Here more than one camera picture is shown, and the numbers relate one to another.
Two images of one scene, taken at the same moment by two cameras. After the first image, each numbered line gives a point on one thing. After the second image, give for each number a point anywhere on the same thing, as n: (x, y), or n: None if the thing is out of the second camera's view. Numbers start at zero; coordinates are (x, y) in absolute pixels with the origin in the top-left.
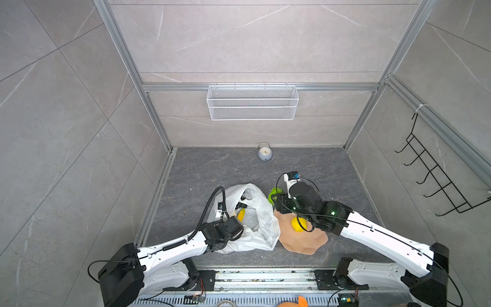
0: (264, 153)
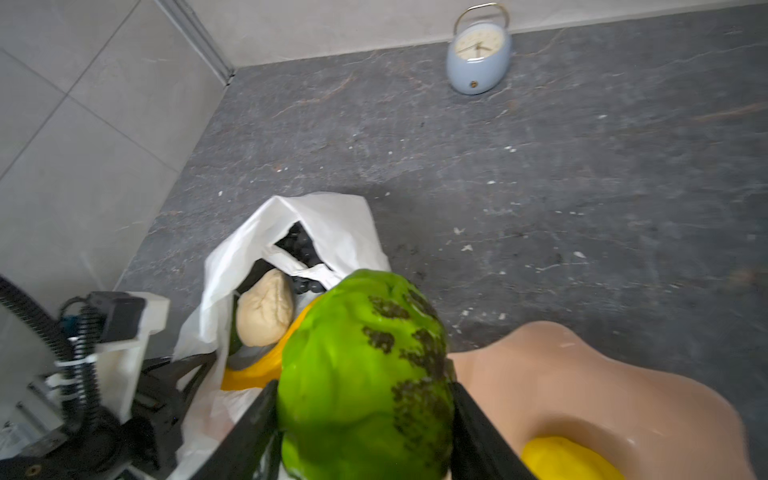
0: (479, 54)
